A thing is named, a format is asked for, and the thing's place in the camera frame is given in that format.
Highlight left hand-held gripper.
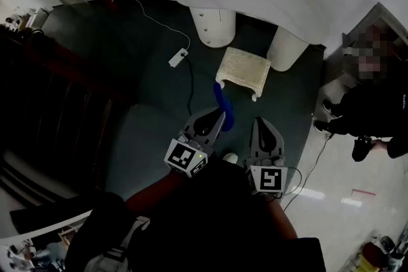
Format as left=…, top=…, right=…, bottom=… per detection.
left=164, top=108, right=226, bottom=178

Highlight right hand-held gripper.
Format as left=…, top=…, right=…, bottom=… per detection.
left=244, top=117, right=289, bottom=196

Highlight blue cloth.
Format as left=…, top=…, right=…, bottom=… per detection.
left=212, top=83, right=235, bottom=133

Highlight cream patterned footstool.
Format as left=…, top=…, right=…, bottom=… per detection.
left=215, top=47, right=272, bottom=103

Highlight person's left forearm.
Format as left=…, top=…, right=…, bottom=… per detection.
left=126, top=170, right=186, bottom=214

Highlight person's right forearm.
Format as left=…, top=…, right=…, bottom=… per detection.
left=266, top=196, right=299, bottom=240

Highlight person's black trousers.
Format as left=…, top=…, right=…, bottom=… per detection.
left=178, top=154, right=288, bottom=272

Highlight white power strip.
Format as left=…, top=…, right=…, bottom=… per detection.
left=168, top=47, right=188, bottom=68

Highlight black handheld device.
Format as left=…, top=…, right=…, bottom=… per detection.
left=351, top=135, right=374, bottom=162

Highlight person's black shirt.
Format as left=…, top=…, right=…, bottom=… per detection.
left=63, top=190, right=326, bottom=272

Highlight red fabric item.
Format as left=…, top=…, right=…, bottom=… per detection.
left=362, top=241, right=385, bottom=267

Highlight yellow fabric item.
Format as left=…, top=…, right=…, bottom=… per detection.
left=358, top=253, right=379, bottom=272

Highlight dark wooden furniture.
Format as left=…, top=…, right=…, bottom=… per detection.
left=0, top=28, right=138, bottom=201

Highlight white striped mattress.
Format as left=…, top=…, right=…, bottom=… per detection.
left=0, top=149, right=80, bottom=204

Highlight cluttered white worktable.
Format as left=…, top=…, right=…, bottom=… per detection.
left=0, top=210, right=93, bottom=272

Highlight cluttered shelf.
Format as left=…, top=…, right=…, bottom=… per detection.
left=0, top=6, right=54, bottom=39

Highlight black power cable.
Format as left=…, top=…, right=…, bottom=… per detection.
left=181, top=54, right=195, bottom=117

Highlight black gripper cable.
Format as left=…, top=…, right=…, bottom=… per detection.
left=280, top=167, right=302, bottom=200

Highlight white wall cable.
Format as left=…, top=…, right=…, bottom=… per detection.
left=132, top=0, right=191, bottom=52

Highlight grey strap bag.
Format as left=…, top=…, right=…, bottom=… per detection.
left=84, top=216, right=150, bottom=272

